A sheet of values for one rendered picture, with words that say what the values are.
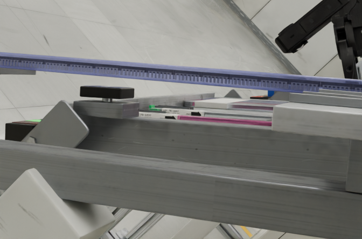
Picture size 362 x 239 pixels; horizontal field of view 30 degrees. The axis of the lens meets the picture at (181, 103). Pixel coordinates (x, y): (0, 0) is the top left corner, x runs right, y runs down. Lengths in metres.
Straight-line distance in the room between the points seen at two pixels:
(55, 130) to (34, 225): 0.30
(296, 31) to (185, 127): 0.24
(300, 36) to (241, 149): 0.24
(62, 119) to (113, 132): 0.06
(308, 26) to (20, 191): 0.54
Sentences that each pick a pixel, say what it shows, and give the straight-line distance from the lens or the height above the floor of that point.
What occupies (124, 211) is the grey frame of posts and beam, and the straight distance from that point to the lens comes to 1.55.
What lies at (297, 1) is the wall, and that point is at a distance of 9.67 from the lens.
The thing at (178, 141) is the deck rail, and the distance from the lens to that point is 0.74.
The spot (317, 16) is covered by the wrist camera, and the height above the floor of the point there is 1.01.
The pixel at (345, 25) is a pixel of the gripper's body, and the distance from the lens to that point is 0.89.
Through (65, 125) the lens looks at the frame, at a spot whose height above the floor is 0.74.
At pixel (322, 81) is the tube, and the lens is 0.42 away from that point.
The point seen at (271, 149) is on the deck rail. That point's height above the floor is 0.88.
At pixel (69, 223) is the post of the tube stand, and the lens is 0.46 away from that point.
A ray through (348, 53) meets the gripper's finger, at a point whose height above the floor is 1.01.
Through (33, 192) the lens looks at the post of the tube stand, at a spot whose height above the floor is 0.81.
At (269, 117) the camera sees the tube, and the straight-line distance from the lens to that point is 0.92.
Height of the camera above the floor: 1.03
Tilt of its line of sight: 15 degrees down
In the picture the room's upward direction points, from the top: 46 degrees clockwise
